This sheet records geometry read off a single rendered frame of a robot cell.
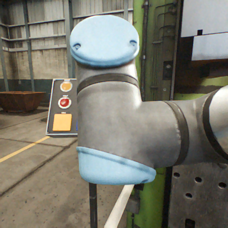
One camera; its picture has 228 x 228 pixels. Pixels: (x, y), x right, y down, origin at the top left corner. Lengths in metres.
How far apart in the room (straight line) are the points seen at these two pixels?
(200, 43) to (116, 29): 0.56
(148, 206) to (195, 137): 1.02
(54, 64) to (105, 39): 8.11
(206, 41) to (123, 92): 0.60
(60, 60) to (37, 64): 1.44
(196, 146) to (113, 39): 0.16
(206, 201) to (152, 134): 0.70
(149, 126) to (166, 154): 0.04
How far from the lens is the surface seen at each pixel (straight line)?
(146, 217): 1.25
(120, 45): 0.18
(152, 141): 0.16
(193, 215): 0.89
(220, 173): 0.76
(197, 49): 0.73
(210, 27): 0.75
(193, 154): 0.20
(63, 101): 0.70
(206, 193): 0.81
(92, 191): 0.95
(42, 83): 8.76
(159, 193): 1.09
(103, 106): 0.15
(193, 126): 0.19
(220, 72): 0.83
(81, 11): 8.21
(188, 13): 0.76
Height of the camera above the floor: 1.17
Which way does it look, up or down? 11 degrees down
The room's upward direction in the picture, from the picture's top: straight up
